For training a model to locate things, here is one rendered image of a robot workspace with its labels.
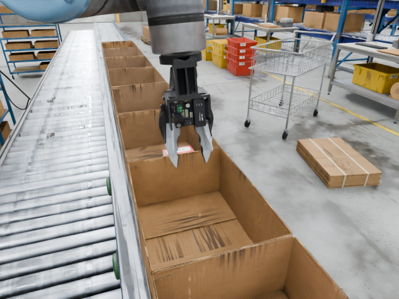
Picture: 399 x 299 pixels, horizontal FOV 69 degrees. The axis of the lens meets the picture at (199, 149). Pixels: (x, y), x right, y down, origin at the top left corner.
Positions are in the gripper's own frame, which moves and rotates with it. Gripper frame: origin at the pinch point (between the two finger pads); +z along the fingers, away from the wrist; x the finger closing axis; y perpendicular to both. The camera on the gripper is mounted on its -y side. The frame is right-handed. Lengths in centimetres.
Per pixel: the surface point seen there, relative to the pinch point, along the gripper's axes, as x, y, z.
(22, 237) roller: -55, -37, 37
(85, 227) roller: -35, -38, 39
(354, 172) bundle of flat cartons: 154, -138, 103
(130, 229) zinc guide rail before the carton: -17.0, -16.7, 27.0
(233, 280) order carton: 4.6, 10.9, 23.4
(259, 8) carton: 346, -834, -43
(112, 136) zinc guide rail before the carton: -25, -79, 20
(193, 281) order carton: -3.4, 12.2, 19.9
